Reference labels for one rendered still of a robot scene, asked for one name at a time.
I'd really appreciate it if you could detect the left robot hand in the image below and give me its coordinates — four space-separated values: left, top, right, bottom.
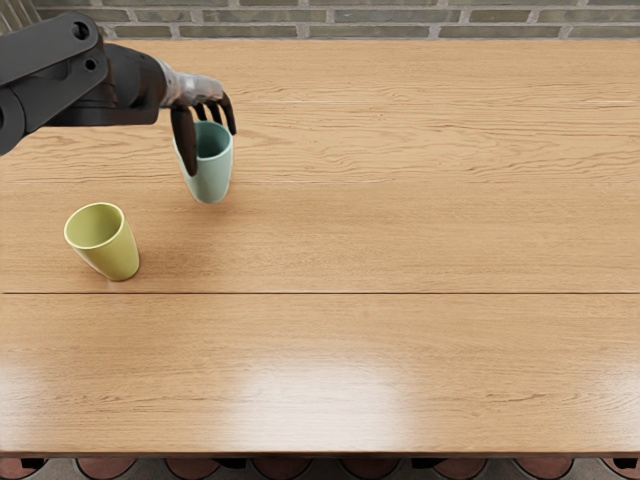
158 59 238 178

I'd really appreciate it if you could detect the pale teal cup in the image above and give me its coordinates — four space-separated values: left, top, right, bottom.
172 119 235 205

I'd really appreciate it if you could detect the yellow-green cup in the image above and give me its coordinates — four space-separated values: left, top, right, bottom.
63 201 141 282

